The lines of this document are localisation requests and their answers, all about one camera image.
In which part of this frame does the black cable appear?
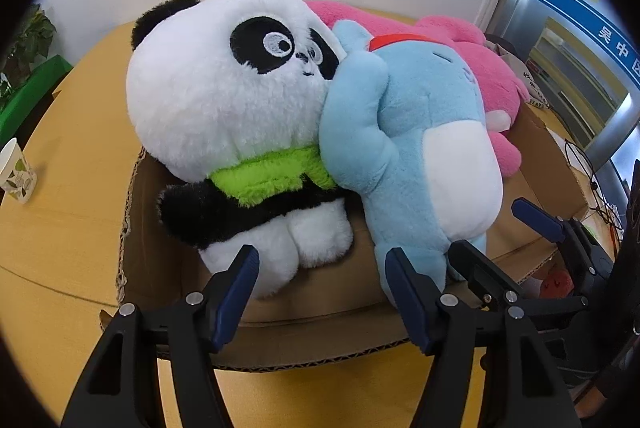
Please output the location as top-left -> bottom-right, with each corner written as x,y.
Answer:
563,138 -> 626,239

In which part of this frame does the brown cardboard box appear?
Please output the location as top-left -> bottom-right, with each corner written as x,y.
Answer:
116,106 -> 587,372

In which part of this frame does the leaf pattern paper cup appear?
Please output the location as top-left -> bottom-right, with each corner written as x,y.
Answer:
0,138 -> 38,204

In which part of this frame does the pink plush toy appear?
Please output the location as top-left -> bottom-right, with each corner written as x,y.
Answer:
307,0 -> 529,178

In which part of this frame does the green potted plant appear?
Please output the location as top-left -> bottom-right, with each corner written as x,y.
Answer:
1,3 -> 56,100

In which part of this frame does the green cloth covered table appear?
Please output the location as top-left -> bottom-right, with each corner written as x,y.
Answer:
1,55 -> 73,145

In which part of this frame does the panda plush toy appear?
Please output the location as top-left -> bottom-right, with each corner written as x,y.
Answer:
126,0 -> 352,299

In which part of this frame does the blue banner glass partition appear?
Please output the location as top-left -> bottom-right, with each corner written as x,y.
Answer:
487,0 -> 639,208

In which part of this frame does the light blue plush toy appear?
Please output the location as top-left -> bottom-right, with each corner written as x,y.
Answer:
319,20 -> 503,289

